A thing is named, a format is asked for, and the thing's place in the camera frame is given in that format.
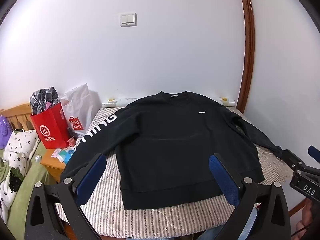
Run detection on wooden headboard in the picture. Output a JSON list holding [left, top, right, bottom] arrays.
[[0, 102, 33, 133]]

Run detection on person's right hand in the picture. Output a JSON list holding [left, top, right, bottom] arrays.
[[295, 200, 320, 238]]

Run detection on red paper bag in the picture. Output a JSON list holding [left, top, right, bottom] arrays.
[[30, 102, 72, 149]]

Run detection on brown wooden door frame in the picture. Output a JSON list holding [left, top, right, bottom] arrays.
[[237, 0, 255, 113]]

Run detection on white floral blanket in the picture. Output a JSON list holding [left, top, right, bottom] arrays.
[[0, 129, 39, 210]]

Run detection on green bed sheet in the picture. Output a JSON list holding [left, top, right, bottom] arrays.
[[0, 140, 58, 230]]

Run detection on grey plaid cloth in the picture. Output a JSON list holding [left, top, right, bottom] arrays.
[[29, 87, 62, 115]]

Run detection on white light switch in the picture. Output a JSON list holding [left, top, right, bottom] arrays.
[[120, 12, 137, 27]]

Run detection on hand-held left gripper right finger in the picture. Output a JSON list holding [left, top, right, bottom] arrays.
[[209, 152, 292, 240]]

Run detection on wooden nightstand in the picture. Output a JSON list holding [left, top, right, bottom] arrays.
[[40, 136, 75, 183]]

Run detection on white plastic bag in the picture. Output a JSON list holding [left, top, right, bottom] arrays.
[[60, 83, 100, 138]]

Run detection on black sweatshirt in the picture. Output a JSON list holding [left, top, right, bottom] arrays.
[[60, 91, 288, 210]]

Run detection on white box with yellow print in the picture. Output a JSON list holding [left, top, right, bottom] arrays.
[[219, 96, 237, 107]]

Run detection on purple plush item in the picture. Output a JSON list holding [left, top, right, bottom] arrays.
[[0, 115, 13, 150]]

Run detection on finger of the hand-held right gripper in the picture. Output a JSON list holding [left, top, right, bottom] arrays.
[[281, 149, 307, 173], [307, 145, 320, 159]]

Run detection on blue and white packets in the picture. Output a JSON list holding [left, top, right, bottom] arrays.
[[51, 147, 75, 164]]

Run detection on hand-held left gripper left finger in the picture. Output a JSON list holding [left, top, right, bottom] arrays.
[[25, 152, 108, 240]]

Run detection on white floral pillow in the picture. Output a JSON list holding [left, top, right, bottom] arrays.
[[102, 97, 140, 108]]

